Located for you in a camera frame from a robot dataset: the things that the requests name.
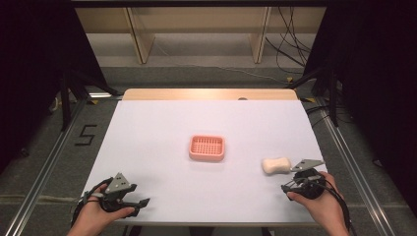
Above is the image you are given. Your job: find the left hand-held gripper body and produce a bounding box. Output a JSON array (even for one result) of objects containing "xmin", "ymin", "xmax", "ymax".
[{"xmin": 97, "ymin": 172, "xmax": 138, "ymax": 213}]

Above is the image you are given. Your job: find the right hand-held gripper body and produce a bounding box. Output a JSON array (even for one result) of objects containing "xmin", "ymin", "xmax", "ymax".
[{"xmin": 290, "ymin": 158, "xmax": 328, "ymax": 201}]

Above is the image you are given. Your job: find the cream bone-shaped bread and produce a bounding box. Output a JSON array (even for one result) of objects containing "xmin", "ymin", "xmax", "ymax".
[{"xmin": 261, "ymin": 156, "xmax": 293, "ymax": 176}]

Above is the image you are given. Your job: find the pink soap dish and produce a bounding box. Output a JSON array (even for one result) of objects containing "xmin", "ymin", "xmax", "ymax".
[{"xmin": 188, "ymin": 134, "xmax": 226, "ymax": 162}]

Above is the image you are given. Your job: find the person's right hand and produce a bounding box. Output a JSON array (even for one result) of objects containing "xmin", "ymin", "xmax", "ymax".
[{"xmin": 286, "ymin": 171, "xmax": 346, "ymax": 227}]

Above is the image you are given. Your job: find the person's left hand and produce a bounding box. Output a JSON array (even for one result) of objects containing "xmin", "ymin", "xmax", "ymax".
[{"xmin": 76, "ymin": 183, "xmax": 136, "ymax": 232}]

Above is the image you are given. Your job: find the white table sheet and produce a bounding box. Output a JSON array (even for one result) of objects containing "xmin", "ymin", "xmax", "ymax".
[{"xmin": 81, "ymin": 99, "xmax": 328, "ymax": 226}]

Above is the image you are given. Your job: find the black metal stand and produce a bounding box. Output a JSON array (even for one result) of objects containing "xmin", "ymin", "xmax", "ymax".
[
  {"xmin": 59, "ymin": 69, "xmax": 120, "ymax": 133},
  {"xmin": 287, "ymin": 64, "xmax": 340, "ymax": 128}
]

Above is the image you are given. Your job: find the black curtain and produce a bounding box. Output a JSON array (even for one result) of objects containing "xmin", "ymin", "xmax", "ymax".
[
  {"xmin": 303, "ymin": 0, "xmax": 417, "ymax": 209},
  {"xmin": 0, "ymin": 0, "xmax": 109, "ymax": 175}
]

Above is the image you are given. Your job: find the beige wooden shelf unit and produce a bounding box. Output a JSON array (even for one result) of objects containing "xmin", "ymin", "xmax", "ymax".
[{"xmin": 74, "ymin": 6, "xmax": 328, "ymax": 65}]

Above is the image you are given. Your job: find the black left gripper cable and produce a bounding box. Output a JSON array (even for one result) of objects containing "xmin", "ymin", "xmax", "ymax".
[{"xmin": 70, "ymin": 177, "xmax": 114, "ymax": 228}]

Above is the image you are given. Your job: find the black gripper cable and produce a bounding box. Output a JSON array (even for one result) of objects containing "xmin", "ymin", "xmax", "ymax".
[
  {"xmin": 313, "ymin": 179, "xmax": 358, "ymax": 236},
  {"xmin": 70, "ymin": 177, "xmax": 114, "ymax": 228}
]

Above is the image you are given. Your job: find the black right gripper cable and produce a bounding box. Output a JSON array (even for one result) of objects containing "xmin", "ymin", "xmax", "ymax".
[{"xmin": 313, "ymin": 179, "xmax": 358, "ymax": 236}]

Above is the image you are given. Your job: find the aluminium floor rail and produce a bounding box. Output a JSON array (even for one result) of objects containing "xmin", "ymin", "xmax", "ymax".
[
  {"xmin": 315, "ymin": 97, "xmax": 391, "ymax": 236},
  {"xmin": 3, "ymin": 97, "xmax": 90, "ymax": 236}
]

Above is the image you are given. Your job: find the black floor cables bundle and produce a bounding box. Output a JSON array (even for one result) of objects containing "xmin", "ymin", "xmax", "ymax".
[{"xmin": 265, "ymin": 6, "xmax": 313, "ymax": 76}]

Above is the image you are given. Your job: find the thin white floor cable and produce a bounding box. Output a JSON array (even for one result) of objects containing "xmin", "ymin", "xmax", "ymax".
[{"xmin": 152, "ymin": 41, "xmax": 287, "ymax": 85}]

